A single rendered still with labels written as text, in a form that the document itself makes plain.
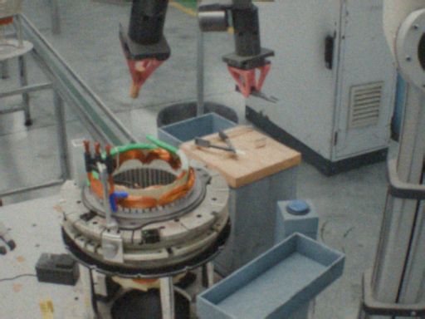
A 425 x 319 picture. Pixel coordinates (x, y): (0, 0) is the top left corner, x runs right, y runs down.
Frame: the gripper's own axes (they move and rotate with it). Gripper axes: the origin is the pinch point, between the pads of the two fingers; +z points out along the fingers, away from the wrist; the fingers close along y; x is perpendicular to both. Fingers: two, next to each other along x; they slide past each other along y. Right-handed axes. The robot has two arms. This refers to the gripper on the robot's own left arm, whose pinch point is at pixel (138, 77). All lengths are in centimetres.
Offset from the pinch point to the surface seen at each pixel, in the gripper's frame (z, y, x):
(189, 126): 36.8, -23.4, 23.5
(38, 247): 64, -12, -17
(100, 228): 17.4, 17.6, -9.0
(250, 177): 24.3, 5.0, 25.6
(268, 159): 24.6, 0.7, 31.7
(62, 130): 153, -143, 13
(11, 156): 220, -194, -12
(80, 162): 17.9, 1.7, -9.6
